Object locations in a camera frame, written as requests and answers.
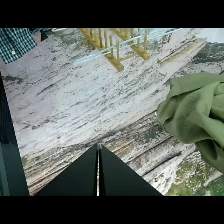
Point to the olive green garment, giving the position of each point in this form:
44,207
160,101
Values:
195,110

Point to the checked shirt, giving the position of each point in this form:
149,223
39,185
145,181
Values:
13,43

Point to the yellow wooden peg rack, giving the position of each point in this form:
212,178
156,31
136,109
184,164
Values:
115,60

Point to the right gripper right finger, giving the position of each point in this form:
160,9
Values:
120,178

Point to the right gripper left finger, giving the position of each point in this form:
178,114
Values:
78,178

